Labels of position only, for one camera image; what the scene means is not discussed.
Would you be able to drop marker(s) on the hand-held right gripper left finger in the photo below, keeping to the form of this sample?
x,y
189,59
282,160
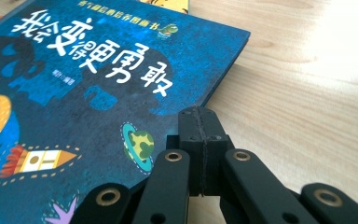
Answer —
x,y
192,161

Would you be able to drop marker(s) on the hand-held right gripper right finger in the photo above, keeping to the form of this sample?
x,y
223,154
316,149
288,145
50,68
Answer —
x,y
213,155

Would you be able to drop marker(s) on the yellow picture book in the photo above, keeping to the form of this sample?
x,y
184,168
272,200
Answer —
x,y
167,3

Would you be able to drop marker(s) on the dark blue picture book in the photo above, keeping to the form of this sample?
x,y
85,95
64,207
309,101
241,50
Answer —
x,y
90,118

